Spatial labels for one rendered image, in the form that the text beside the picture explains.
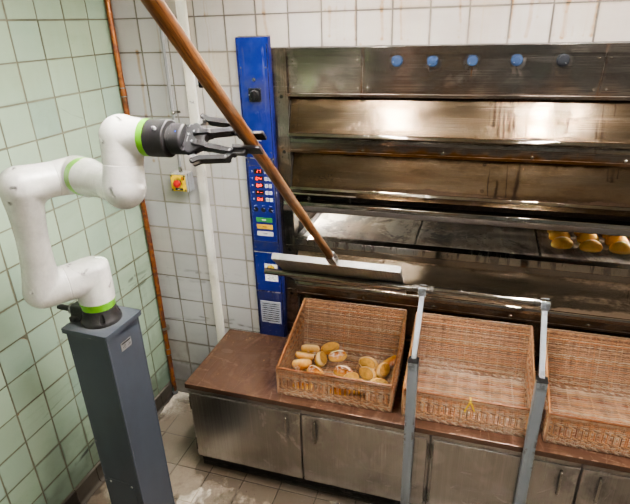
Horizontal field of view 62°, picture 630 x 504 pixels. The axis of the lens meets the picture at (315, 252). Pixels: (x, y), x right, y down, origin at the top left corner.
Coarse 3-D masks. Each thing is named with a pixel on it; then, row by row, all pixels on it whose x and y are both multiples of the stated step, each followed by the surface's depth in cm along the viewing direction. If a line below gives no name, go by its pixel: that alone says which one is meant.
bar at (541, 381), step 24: (408, 288) 220; (432, 288) 217; (408, 360) 208; (408, 384) 212; (408, 408) 217; (408, 432) 222; (528, 432) 204; (408, 456) 227; (528, 456) 209; (408, 480) 233; (528, 480) 213
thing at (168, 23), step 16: (144, 0) 78; (160, 0) 80; (160, 16) 82; (176, 32) 86; (176, 48) 89; (192, 48) 90; (192, 64) 93; (208, 80) 97; (224, 96) 103; (224, 112) 107; (240, 128) 113; (256, 144) 121; (256, 160) 128; (272, 176) 136; (288, 192) 147; (304, 224) 169; (320, 240) 186
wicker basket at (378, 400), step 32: (320, 320) 278; (352, 320) 272; (384, 320) 268; (288, 352) 258; (352, 352) 275; (384, 352) 271; (288, 384) 253; (320, 384) 240; (352, 384) 234; (384, 384) 229
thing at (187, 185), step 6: (174, 174) 268; (180, 174) 267; (186, 174) 267; (192, 174) 272; (174, 180) 269; (180, 180) 268; (186, 180) 267; (192, 180) 273; (180, 186) 269; (186, 186) 269; (192, 186) 273
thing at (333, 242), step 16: (304, 240) 269; (336, 240) 265; (352, 240) 264; (368, 240) 264; (416, 256) 254; (432, 256) 251; (448, 256) 249; (464, 256) 246; (480, 256) 244; (496, 256) 242; (512, 256) 241; (528, 256) 241; (544, 256) 240; (592, 272) 231; (608, 272) 229; (624, 272) 227
